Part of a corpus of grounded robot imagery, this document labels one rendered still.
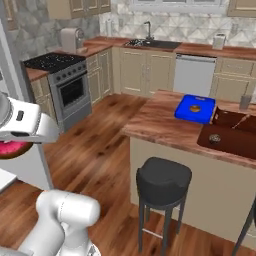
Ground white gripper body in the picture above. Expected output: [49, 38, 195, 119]
[0, 112, 61, 145]

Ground white coffee machine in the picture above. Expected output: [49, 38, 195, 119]
[59, 27, 89, 55]

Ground white window frame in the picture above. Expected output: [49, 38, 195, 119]
[129, 0, 231, 15]

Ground white toaster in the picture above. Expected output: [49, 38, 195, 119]
[212, 32, 227, 51]

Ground beige base cupboards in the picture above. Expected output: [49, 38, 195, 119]
[209, 56, 256, 103]
[29, 75, 57, 118]
[85, 46, 177, 105]

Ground dark brown tray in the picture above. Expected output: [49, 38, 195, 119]
[196, 123, 256, 161]

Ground blue square tray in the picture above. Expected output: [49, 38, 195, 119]
[173, 94, 217, 125]

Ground wooden top dining counter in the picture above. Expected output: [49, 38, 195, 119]
[121, 88, 256, 252]

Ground white dishwasher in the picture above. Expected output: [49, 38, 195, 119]
[172, 53, 218, 99]

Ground beige wall cupboards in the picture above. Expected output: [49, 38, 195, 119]
[46, 0, 112, 20]

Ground small dark cupcake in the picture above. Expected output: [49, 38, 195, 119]
[208, 133, 222, 145]

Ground grey oven with black hob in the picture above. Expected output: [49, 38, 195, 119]
[21, 51, 94, 134]

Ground black round stool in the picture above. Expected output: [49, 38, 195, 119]
[135, 156, 193, 256]

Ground dark sink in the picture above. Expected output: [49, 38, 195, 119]
[123, 38, 183, 51]

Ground grey fridge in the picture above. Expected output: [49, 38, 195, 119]
[0, 13, 55, 194]

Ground pink frosted donut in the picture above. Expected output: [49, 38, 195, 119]
[0, 139, 35, 160]

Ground white paper towel roll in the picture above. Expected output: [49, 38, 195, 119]
[105, 18, 115, 38]

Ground black tap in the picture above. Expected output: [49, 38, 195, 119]
[143, 20, 155, 41]

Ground grey glass cup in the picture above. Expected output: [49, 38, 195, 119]
[238, 94, 253, 111]

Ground beige wall cupboard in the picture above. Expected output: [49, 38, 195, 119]
[227, 0, 256, 19]

